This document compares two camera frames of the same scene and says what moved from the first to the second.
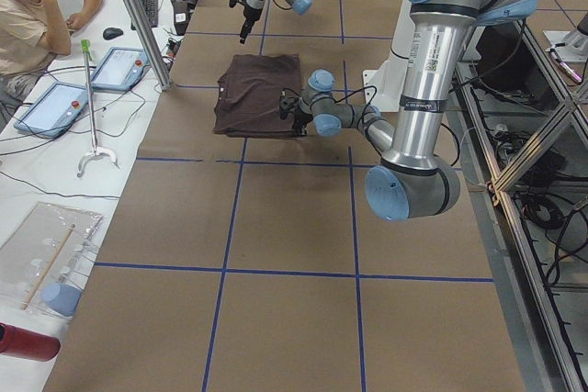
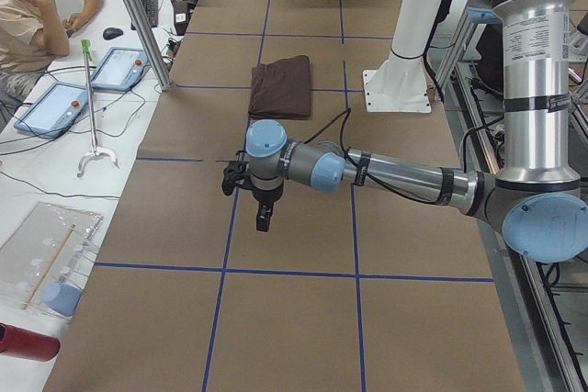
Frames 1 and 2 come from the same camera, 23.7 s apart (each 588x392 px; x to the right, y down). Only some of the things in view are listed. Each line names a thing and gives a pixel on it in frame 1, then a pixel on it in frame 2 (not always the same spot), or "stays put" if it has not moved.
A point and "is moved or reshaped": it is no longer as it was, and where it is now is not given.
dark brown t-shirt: [247, 104] is moved or reshaped
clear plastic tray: [45, 261] stays put
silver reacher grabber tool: [96, 152] stays put
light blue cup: [62, 297] stays put
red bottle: [17, 341] stays put
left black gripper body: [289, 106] to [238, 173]
